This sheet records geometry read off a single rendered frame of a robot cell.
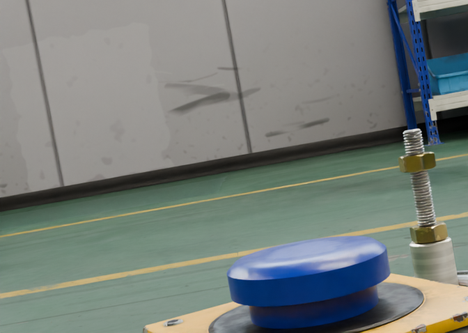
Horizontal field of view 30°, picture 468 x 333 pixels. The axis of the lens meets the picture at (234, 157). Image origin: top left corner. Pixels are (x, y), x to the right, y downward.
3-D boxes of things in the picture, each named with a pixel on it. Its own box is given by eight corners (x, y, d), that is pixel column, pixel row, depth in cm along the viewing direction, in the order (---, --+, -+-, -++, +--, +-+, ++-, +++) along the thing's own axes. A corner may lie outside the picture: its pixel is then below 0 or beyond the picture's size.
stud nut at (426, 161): (439, 165, 47) (437, 150, 47) (433, 169, 45) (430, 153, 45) (403, 170, 47) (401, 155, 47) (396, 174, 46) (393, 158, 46)
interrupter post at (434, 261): (466, 292, 47) (456, 233, 47) (458, 305, 45) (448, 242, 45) (422, 296, 48) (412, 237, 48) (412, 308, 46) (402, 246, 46)
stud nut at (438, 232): (451, 235, 47) (448, 219, 47) (445, 241, 45) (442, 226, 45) (415, 238, 48) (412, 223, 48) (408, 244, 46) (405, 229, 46)
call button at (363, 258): (431, 322, 21) (417, 237, 21) (283, 368, 19) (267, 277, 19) (345, 300, 24) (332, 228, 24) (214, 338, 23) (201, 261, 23)
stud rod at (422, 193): (446, 266, 47) (423, 127, 46) (442, 270, 46) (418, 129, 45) (427, 267, 47) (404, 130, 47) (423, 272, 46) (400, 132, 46)
